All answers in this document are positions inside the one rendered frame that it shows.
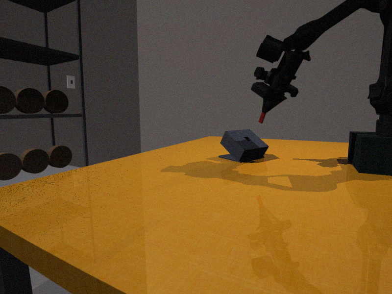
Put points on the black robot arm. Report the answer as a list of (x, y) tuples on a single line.
[(380, 93)]

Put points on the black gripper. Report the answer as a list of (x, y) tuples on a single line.
[(274, 94)]

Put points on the dark grey sloped panel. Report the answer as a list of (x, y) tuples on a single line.
[(243, 145)]

